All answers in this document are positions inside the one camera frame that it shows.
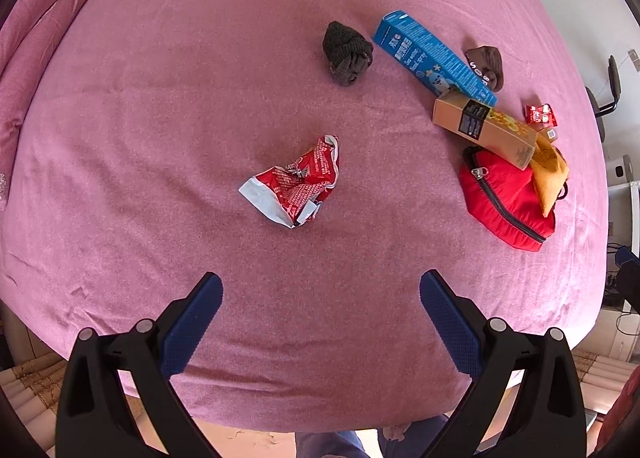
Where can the crumpled red snack wrapper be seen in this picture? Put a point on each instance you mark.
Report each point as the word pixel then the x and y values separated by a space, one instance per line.
pixel 292 195

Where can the blue cardboard box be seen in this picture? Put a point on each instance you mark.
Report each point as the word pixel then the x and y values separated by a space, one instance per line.
pixel 422 53

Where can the brown sock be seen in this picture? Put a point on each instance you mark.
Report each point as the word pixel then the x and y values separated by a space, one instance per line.
pixel 486 62

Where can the pink bed sheet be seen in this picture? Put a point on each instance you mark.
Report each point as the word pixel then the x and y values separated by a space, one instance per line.
pixel 153 113

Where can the pink folded quilt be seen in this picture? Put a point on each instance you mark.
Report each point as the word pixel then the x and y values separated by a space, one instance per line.
pixel 29 37

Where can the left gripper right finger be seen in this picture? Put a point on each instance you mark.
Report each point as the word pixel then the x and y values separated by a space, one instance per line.
pixel 547 418

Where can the red milk candy wrapper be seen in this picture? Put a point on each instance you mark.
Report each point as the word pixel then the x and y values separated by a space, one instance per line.
pixel 539 117

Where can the yellow drawstring bag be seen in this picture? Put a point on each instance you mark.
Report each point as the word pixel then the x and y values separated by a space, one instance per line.
pixel 550 173

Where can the black rolled sock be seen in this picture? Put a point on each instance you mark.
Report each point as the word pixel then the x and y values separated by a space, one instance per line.
pixel 348 52

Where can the beige curtain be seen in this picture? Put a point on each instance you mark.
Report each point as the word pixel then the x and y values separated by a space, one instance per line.
pixel 33 390

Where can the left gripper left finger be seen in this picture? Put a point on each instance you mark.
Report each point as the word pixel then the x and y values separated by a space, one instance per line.
pixel 94 418

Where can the red zipper pouch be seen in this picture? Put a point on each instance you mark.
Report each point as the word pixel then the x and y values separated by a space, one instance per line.
pixel 504 199

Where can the tan cardboard box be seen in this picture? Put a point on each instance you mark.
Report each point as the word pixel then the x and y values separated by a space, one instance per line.
pixel 511 139

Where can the person's pyjama legs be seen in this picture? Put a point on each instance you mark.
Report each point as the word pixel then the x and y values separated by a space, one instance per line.
pixel 409 439

